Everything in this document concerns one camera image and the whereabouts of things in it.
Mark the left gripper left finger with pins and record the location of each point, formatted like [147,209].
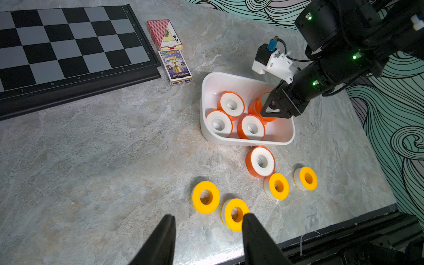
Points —
[159,247]

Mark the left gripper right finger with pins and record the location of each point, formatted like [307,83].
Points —
[260,241]

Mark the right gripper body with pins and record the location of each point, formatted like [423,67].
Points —
[283,102]

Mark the orange tape roll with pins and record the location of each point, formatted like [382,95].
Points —
[251,128]
[260,162]
[232,105]
[220,123]
[256,107]

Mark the yellow tape roll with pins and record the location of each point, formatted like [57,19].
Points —
[305,179]
[276,187]
[205,197]
[232,214]

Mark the white storage box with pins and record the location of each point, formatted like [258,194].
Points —
[279,132]

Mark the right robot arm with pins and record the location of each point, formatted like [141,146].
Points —
[345,40]

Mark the blue playing card box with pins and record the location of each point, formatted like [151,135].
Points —
[175,67]

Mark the red playing card box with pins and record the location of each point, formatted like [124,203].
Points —
[164,35]

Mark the black grey chessboard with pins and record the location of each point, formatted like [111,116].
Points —
[54,56]

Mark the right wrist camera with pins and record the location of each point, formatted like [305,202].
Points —
[274,59]

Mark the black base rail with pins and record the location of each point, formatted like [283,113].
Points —
[381,237]

